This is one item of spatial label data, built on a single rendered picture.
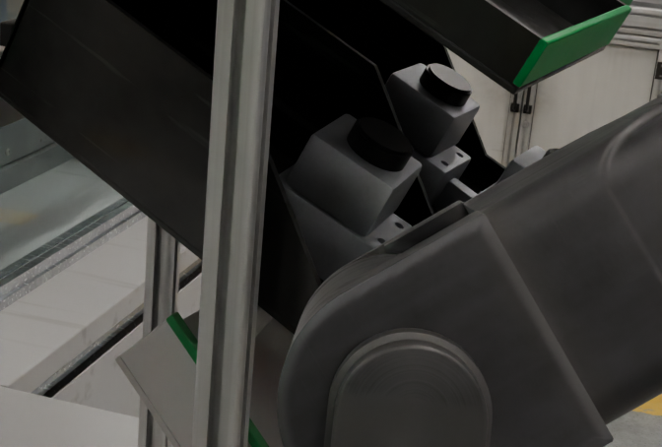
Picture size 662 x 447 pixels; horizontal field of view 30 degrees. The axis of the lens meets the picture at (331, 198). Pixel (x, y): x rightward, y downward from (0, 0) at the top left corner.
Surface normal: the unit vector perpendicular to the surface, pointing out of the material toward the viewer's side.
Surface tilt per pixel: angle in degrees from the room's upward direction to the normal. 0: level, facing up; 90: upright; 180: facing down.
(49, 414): 0
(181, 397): 90
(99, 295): 0
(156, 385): 90
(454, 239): 75
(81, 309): 0
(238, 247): 90
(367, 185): 92
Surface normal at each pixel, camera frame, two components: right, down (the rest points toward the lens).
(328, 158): -0.37, 0.29
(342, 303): -0.03, 0.04
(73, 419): 0.08, -0.95
